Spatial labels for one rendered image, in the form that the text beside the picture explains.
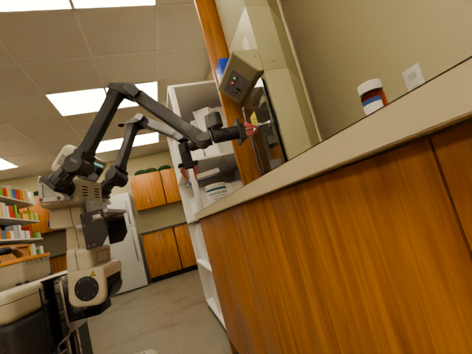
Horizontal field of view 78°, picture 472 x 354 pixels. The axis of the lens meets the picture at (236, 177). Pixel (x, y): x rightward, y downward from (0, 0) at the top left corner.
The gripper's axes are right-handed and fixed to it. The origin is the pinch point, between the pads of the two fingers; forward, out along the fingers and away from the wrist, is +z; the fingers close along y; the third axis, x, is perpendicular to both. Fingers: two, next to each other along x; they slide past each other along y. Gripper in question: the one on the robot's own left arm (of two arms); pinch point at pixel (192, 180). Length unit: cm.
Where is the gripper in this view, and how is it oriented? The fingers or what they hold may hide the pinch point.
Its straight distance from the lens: 152.6
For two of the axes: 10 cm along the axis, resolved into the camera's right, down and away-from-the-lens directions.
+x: -2.5, 1.8, 9.5
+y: 9.3, -2.1, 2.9
